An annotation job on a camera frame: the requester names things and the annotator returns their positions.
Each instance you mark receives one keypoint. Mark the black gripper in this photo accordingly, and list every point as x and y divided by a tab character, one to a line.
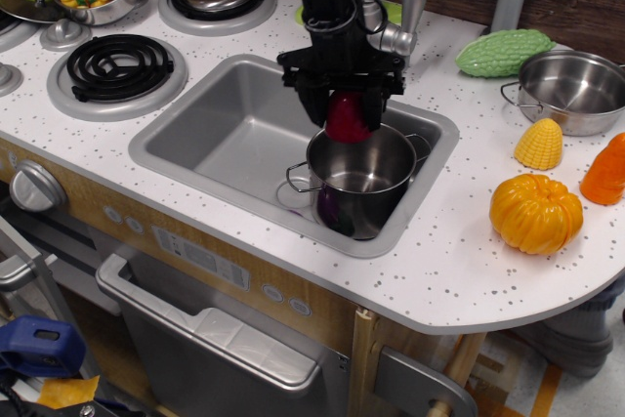
352	49

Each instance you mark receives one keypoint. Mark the dark red toy sweet potato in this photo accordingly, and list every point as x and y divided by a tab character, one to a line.
345	122

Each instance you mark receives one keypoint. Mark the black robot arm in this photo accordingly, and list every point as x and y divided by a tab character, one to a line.
341	58

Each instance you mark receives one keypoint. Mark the steel pot in sink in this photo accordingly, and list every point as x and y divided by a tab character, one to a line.
355	188

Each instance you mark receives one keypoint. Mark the grey toy sink basin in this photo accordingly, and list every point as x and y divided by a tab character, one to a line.
240	135

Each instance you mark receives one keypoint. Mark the glass pot lid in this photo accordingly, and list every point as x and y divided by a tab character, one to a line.
40	11

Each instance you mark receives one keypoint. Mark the silver toy faucet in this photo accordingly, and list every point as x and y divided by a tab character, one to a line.
405	21

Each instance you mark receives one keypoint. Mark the green cutting board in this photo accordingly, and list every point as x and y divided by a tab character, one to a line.
390	9

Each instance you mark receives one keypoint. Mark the green toy bitter gourd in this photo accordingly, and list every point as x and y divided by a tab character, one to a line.
501	53

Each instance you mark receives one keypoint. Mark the yellow toy corn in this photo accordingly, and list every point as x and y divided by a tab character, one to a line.
541	145

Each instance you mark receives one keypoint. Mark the orange toy pumpkin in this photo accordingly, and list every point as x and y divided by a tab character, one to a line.
535	214

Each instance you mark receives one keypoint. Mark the steel pan on counter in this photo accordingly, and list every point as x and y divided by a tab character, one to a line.
582	92

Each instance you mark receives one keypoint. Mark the black coil burner front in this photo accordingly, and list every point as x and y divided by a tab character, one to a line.
117	68

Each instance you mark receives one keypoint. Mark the orange toy carrot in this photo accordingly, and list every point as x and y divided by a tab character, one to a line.
604	181

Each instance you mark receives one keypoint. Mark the silver stove knob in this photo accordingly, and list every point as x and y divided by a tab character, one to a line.
63	35

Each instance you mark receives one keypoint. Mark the silver oven dial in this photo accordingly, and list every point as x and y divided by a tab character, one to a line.
34	189

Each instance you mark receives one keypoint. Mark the blue clamp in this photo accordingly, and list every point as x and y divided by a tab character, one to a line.
41	347

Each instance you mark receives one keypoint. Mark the grey oven door handle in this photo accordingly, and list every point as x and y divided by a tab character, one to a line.
214	331

